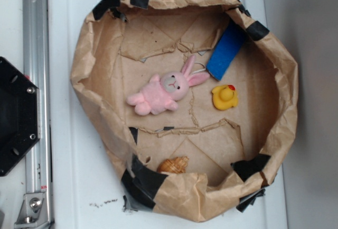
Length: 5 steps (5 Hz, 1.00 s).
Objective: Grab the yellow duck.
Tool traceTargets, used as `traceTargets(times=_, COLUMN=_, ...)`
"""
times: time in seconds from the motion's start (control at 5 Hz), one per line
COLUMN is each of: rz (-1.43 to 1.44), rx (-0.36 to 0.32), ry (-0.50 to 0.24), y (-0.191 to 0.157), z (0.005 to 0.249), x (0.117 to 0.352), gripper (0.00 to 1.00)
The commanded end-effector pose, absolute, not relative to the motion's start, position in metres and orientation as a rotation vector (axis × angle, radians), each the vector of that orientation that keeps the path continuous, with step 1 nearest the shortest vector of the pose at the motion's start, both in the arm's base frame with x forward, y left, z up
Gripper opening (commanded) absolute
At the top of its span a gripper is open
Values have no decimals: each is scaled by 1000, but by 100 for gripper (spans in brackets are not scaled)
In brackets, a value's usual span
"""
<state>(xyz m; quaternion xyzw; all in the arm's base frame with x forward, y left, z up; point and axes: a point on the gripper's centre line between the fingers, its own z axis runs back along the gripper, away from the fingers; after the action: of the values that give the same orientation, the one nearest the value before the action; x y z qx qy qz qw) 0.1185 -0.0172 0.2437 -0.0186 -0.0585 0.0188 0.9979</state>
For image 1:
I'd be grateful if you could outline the yellow rubber duck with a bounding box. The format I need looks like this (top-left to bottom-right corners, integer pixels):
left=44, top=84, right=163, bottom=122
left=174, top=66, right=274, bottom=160
left=211, top=85, right=238, bottom=111

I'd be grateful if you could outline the pink plush bunny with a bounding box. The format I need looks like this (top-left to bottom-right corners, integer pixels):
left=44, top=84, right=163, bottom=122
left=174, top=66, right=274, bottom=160
left=126, top=55, right=210, bottom=116

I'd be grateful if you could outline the tan ridged shell toy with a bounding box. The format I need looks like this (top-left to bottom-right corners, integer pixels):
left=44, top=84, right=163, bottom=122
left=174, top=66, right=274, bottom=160
left=157, top=157, right=189, bottom=174

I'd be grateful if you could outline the brown paper bag bin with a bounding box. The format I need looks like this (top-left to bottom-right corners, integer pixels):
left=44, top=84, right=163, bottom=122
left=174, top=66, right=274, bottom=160
left=70, top=0, right=298, bottom=222

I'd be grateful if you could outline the blue foam block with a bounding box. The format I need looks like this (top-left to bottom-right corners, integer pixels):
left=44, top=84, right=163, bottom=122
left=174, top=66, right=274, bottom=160
left=206, top=21, right=247, bottom=81

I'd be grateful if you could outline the aluminium extrusion rail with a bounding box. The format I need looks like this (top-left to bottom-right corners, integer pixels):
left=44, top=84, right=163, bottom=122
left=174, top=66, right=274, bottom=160
left=23, top=0, right=54, bottom=228

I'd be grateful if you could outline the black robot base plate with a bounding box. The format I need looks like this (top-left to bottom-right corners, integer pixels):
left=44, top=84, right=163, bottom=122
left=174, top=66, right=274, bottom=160
left=1, top=57, right=40, bottom=177

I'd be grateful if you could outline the metal corner bracket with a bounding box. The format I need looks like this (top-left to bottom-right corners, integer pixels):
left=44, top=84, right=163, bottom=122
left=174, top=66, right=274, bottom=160
left=14, top=192, right=49, bottom=228

